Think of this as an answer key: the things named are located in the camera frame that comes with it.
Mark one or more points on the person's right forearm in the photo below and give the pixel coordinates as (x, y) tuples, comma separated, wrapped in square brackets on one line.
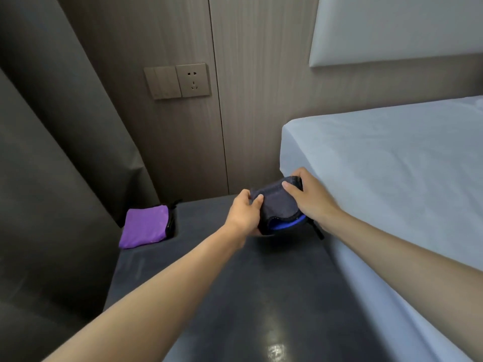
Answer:
[(407, 267)]

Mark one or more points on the person's left forearm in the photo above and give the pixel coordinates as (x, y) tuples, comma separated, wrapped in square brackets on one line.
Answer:
[(151, 297)]

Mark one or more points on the purple folded pouch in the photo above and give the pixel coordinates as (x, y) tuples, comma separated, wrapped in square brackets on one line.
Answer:
[(145, 226)]

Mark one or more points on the person's right hand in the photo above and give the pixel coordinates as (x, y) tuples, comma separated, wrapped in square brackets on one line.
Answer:
[(311, 201)]

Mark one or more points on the person's left hand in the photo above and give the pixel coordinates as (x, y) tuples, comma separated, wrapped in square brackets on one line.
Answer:
[(241, 216)]

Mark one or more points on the white padded headboard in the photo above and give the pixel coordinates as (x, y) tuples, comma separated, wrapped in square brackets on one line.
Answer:
[(396, 28)]

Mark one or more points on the person's left thumb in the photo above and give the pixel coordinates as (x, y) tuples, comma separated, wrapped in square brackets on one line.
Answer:
[(245, 196)]

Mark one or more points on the white bed mattress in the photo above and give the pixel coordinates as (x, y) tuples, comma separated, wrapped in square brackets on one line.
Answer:
[(388, 207)]

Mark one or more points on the grey curtain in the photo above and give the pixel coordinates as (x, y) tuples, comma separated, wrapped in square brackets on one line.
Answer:
[(56, 165)]

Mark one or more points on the dark blue pouch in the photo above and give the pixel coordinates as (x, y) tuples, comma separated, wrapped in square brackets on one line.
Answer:
[(277, 207)]

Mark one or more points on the person's right thumb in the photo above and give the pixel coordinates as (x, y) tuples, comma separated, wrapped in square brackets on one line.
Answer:
[(292, 189)]

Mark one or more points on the beige wall power socket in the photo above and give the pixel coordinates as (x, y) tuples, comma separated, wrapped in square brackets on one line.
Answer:
[(193, 80)]

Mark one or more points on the brown wall switch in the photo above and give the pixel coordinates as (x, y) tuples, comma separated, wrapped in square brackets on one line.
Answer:
[(163, 83)]

